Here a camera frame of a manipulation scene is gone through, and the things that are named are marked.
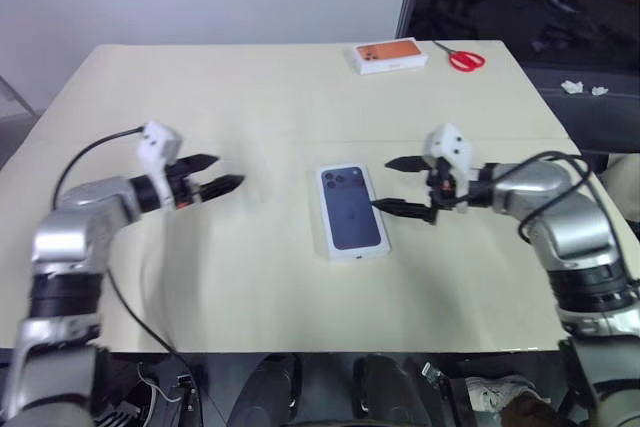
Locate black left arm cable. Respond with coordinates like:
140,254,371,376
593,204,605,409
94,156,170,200
51,127,179,354

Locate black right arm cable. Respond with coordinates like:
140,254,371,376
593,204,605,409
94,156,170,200
467,150,604,243

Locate orange print phone box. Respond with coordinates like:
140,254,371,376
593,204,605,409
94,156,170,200
351,36,429,77

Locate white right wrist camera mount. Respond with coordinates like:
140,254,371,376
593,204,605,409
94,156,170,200
423,121,474,211

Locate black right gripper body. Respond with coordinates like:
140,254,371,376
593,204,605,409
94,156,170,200
424,158,460,227

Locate white sneaker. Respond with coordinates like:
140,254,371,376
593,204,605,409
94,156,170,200
465,374,539,413

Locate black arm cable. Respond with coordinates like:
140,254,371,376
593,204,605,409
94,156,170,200
51,127,179,354
467,150,604,243

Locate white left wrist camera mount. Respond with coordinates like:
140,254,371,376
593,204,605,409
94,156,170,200
136,119,184,211

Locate red handled scissors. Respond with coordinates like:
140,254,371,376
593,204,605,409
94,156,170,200
432,40,486,72

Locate black rounded shell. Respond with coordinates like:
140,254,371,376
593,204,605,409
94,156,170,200
352,354,422,427
243,354,304,427

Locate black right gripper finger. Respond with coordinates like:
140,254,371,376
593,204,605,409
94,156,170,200
383,156,433,174
369,197,435,223

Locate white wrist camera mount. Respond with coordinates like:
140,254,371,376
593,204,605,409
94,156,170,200
136,119,184,211
423,121,474,211

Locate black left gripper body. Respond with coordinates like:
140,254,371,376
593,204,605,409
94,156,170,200
167,160,207,209

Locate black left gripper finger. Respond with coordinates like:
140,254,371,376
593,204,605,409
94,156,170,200
198,174,247,202
175,152,222,177

